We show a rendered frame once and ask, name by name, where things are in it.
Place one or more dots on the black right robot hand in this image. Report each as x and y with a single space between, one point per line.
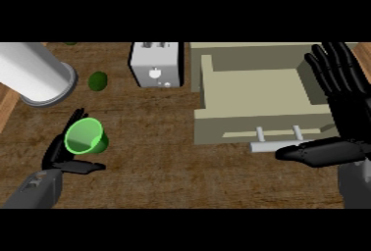
344 108

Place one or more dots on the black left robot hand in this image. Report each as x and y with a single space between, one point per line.
59 156

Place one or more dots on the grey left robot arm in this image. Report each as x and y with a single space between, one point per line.
34 191

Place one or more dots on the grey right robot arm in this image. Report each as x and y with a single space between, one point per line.
355 184

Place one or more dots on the green cup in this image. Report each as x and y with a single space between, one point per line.
87 136

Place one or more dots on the beige drawer front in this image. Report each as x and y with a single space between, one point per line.
260 127

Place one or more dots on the beige open drawer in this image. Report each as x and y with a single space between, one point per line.
258 88

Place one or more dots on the dark green avocado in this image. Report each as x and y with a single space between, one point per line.
97 81

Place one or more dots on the beige cabinet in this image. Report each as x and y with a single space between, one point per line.
251 54

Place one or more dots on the white toaster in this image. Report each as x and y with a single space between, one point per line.
155 65

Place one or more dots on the dark green vegetable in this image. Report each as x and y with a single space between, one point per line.
71 43

